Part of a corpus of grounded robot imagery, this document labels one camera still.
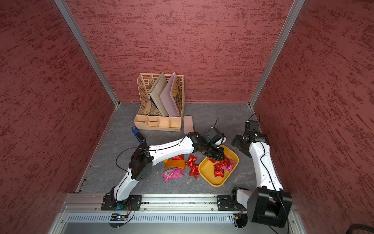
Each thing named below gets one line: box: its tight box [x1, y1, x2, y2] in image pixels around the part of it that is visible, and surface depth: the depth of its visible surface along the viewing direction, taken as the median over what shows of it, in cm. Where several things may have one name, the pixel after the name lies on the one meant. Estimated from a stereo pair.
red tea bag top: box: [213, 162, 225, 178], surface depth 85 cm
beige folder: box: [149, 71, 170, 117], surface depth 94 cm
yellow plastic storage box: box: [198, 144, 240, 188], surface depth 85 cm
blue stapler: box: [131, 126, 147, 144], surface depth 100 cm
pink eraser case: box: [183, 115, 194, 136], surface depth 106 cm
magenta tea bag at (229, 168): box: [221, 157, 236, 173], surface depth 82 cm
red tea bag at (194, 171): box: [188, 163, 200, 179], surface depth 84 cm
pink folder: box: [159, 71, 181, 118], surface depth 95 cm
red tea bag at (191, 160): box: [185, 154, 199, 169], surface depth 89 cm
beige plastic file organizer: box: [133, 73, 186, 133], surface depth 102 cm
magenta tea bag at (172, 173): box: [161, 167, 184, 182], surface depth 83 cm
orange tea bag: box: [162, 158, 186, 170], surface depth 87 cm
